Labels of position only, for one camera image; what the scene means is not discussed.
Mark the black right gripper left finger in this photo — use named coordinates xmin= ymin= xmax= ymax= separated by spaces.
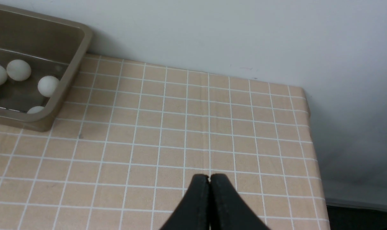
xmin=161 ymin=174 xmax=210 ymax=230

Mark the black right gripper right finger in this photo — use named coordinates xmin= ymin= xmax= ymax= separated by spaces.
xmin=209 ymin=174 xmax=269 ymax=230

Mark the beige grid tablecloth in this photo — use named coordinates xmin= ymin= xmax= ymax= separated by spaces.
xmin=0 ymin=54 xmax=330 ymax=230

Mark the olive green plastic bin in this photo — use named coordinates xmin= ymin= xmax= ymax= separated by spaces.
xmin=0 ymin=4 xmax=93 ymax=132

